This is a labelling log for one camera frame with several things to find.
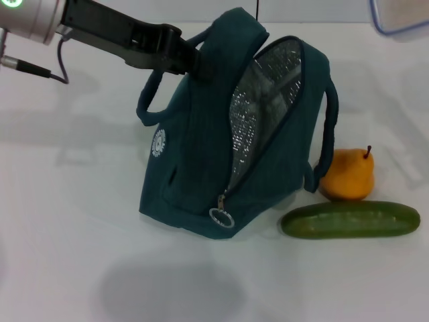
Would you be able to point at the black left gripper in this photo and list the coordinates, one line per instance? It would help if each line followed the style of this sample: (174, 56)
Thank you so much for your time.
(117, 37)

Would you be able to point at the teal insulated lunch bag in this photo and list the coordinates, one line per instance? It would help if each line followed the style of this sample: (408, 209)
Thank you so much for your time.
(201, 167)

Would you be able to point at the orange pear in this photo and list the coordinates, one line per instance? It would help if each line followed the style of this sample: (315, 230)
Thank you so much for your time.
(348, 177)

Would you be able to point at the green cucumber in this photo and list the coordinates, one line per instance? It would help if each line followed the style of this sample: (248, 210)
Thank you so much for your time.
(348, 219)

